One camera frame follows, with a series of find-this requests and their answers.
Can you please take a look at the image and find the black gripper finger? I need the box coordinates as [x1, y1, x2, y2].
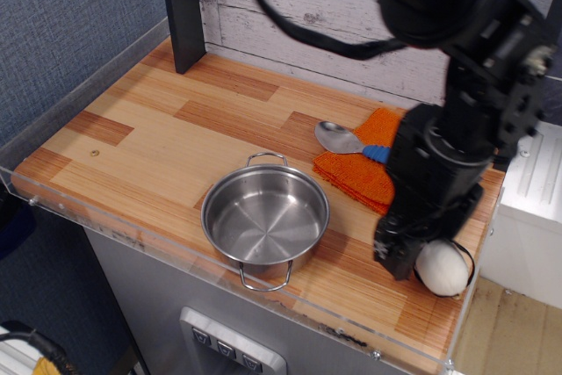
[440, 184, 484, 241]
[373, 225, 423, 281]

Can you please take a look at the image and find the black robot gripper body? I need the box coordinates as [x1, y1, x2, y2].
[378, 105, 495, 241]

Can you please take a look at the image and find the white plush egg black band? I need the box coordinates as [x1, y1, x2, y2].
[414, 239, 475, 298]

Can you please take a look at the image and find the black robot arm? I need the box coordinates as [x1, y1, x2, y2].
[374, 0, 555, 280]

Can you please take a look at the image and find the stainless steel pot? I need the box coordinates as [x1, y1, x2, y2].
[200, 152, 330, 292]

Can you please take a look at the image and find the white aluminium block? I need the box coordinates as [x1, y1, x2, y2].
[480, 123, 561, 308]

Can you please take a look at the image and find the orange folded cloth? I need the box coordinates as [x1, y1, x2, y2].
[313, 108, 401, 215]

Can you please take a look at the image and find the silver cabinet button panel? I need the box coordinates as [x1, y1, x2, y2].
[179, 306, 287, 374]

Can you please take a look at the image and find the blue handled metal spoon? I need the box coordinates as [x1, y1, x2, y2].
[314, 121, 391, 164]

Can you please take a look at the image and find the black braided cable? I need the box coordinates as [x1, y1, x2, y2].
[239, 0, 409, 61]

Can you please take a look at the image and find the black vertical post right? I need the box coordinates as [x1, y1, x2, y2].
[493, 0, 562, 172]

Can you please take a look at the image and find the clear acrylic guard rail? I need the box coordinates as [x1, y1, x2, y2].
[0, 18, 506, 375]

